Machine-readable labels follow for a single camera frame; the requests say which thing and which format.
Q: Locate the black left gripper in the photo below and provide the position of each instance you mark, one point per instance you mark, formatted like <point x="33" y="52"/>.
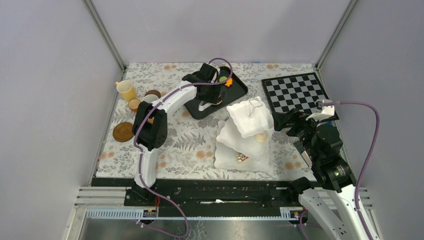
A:
<point x="213" y="97"/>

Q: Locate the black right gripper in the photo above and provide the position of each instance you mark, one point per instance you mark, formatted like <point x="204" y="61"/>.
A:
<point x="297" y="117"/>

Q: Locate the cream round mousse cake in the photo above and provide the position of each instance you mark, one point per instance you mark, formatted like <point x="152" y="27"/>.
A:
<point x="261" y="137"/>

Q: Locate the white three-tier dessert stand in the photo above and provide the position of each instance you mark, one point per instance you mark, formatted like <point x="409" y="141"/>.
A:
<point x="236" y="135"/>

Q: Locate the pink strawberry cake slice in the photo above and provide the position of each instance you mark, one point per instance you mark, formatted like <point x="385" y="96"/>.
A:
<point x="240" y="157"/>

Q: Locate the silver serving tongs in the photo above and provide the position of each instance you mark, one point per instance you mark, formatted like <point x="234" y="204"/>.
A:
<point x="203" y="105"/>

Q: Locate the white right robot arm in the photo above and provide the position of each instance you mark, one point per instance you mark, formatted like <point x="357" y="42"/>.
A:
<point x="320" y="145"/>

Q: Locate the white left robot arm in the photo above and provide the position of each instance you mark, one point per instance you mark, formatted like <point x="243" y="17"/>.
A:
<point x="151" y="133"/>

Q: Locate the orange fish pastry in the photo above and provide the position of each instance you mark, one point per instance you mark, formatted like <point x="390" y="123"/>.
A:
<point x="229" y="82"/>

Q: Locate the black serving tray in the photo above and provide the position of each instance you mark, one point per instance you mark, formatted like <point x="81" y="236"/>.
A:
<point x="237" y="90"/>

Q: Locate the black and grey chessboard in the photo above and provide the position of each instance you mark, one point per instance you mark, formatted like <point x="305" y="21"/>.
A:
<point x="300" y="91"/>

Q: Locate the dark brown saucer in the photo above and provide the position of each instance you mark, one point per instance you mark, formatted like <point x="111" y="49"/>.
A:
<point x="153" y="92"/>

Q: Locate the white cup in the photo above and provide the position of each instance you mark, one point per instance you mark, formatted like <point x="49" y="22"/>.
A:
<point x="150" y="98"/>

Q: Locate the small tan saucer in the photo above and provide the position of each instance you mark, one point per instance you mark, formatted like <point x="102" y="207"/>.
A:
<point x="134" y="104"/>

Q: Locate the yellow cup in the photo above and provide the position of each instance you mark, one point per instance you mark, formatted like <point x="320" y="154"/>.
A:
<point x="126" y="90"/>

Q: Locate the large brown saucer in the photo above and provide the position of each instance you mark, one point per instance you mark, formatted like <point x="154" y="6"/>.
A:
<point x="123" y="132"/>

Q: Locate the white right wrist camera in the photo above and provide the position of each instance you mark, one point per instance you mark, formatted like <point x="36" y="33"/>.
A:
<point x="325" y="110"/>

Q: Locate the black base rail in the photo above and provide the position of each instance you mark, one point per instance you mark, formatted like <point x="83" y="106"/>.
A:
<point x="208" y="198"/>

